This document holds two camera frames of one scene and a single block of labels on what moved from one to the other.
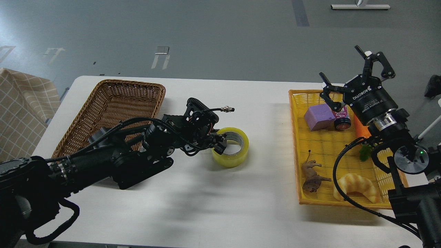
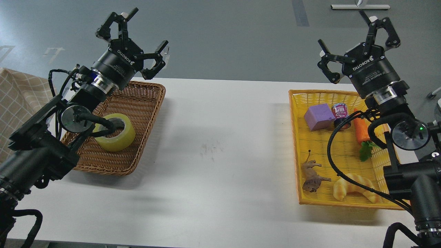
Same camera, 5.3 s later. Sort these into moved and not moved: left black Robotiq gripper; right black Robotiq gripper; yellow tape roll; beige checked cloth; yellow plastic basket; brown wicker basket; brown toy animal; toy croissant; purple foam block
Moved: right black Robotiq gripper; yellow tape roll; left black Robotiq gripper
Not moved: yellow plastic basket; beige checked cloth; toy croissant; brown wicker basket; brown toy animal; purple foam block
